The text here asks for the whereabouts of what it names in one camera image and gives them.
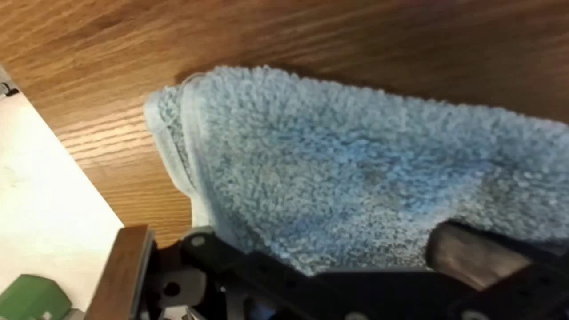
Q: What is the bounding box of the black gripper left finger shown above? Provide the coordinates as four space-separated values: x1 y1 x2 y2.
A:
86 225 287 320

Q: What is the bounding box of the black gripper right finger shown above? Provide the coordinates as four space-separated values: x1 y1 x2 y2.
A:
429 219 569 320

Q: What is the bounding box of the light blue terry towel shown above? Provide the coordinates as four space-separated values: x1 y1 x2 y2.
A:
143 63 569 278

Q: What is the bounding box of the green bin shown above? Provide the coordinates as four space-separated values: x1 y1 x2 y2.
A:
0 273 77 320

